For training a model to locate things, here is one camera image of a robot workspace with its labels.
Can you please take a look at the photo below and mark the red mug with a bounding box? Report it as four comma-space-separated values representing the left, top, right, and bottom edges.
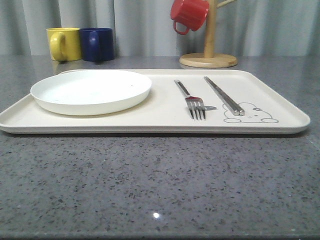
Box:
170, 0, 210, 35

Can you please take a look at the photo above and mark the silver metal chopstick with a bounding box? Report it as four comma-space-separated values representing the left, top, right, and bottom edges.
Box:
205, 76, 245, 116
203, 76, 241, 117

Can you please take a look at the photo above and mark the dark blue mug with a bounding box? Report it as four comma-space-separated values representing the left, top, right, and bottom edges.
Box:
79, 27, 115, 62

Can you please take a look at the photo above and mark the beige rabbit serving tray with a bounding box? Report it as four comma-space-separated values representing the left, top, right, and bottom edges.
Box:
0, 69, 311, 134

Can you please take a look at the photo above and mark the white round plate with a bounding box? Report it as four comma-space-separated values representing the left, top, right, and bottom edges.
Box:
30, 69, 152, 116

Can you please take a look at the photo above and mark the silver metal fork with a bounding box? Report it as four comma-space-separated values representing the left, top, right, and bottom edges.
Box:
174, 79, 206, 121

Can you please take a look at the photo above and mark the wooden mug tree stand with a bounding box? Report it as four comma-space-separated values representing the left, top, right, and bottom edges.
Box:
179, 0, 238, 69

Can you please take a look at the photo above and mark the yellow mug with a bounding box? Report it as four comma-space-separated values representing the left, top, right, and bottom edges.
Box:
46, 27, 82, 62

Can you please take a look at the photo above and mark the grey curtain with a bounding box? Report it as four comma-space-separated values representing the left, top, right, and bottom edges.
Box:
0, 0, 320, 57

